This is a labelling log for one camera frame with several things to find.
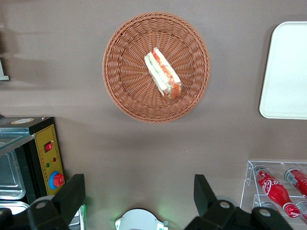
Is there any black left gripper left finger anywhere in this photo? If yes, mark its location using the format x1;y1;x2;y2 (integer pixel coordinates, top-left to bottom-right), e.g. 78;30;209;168
0;173;86;230

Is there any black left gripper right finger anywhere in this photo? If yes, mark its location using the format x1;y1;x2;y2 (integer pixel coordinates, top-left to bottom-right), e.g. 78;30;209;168
184;174;296;230

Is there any triangle sandwich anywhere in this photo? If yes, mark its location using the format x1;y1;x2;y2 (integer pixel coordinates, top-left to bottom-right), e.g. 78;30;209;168
143;47;182;102

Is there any round brown wicker basket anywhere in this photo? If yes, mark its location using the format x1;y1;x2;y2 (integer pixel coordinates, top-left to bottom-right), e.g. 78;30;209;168
102;11;212;124

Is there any cream plastic tray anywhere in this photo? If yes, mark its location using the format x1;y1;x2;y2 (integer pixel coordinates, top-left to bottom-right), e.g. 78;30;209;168
259;21;307;120

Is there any small steel box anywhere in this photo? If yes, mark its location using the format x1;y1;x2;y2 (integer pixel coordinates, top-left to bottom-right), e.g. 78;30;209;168
68;204;87;230

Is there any clear acrylic bottle rack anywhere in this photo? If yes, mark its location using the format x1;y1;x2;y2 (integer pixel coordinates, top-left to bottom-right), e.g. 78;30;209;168
239;160;307;230

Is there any steel pan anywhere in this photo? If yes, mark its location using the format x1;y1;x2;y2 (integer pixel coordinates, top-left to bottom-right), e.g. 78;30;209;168
0;148;26;201
0;200;31;216

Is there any black food warmer cabinet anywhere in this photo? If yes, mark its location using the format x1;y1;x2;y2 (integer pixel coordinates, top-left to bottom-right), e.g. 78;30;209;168
0;116;66;216

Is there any red cola bottle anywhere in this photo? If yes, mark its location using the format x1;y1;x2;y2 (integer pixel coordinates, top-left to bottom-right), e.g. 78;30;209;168
253;164;301;219
284;168;307;198

